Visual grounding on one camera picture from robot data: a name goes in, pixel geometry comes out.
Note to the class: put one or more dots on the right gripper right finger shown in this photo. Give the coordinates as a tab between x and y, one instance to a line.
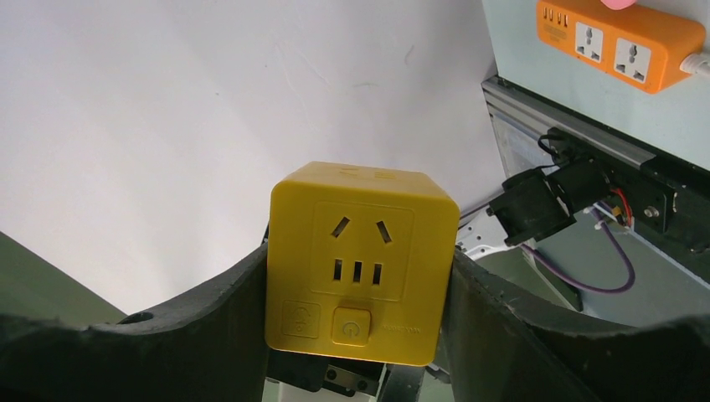
505	344

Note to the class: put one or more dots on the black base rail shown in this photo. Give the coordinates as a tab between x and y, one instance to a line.
668	198

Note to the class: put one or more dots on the light green table mat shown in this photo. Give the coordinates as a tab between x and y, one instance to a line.
675	120

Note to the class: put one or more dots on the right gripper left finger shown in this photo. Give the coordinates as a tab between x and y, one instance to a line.
206	344

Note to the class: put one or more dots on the yellow cube socket adapter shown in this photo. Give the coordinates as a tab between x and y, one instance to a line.
358	263

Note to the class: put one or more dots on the pink triangular power socket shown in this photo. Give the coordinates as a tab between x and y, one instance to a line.
618	4

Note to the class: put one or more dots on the orange power strip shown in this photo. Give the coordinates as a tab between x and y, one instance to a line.
640	46

